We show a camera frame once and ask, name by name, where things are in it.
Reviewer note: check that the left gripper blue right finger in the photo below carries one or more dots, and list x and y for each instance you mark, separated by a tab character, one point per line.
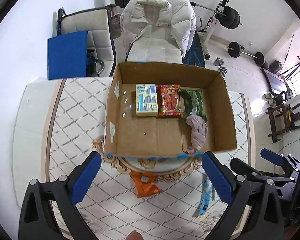
220	176

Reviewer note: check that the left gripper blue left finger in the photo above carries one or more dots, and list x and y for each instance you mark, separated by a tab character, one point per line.
83	175

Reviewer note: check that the purple fuzzy sock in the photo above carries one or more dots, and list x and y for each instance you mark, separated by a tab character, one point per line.
198	133

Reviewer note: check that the orange snack packet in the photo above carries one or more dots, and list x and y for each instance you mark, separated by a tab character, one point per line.
144	183

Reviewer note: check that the light blue snack stick packet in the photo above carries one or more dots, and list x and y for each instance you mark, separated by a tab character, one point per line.
208	194

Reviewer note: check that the dark wooden stand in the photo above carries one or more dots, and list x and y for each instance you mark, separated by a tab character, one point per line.
283	119

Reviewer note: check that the green snack packet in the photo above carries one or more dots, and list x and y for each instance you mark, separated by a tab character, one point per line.
193	102

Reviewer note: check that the red patterned packet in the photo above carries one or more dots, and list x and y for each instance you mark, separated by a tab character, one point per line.
169	101

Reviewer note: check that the printed cardboard box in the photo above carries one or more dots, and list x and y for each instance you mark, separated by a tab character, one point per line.
128	135

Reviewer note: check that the yellow blue tissue pack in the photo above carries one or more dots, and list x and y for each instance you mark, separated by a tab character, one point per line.
146	100

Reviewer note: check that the white padded chair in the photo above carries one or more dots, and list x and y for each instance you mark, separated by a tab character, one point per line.
97	23

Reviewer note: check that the chrome dumbbell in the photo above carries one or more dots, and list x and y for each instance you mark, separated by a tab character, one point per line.
222	69

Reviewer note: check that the blue patterned mat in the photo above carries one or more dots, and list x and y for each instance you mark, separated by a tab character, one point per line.
195	56

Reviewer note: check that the floor barbell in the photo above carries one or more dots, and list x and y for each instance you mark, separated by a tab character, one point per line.
235	50

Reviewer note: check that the white weight bench rack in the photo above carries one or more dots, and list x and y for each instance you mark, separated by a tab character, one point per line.
208	29

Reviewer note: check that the white puffer jacket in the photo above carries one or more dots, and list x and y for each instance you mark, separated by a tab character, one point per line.
132	32

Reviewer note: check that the barbell on rack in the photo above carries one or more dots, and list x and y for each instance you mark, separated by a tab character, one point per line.
178	14

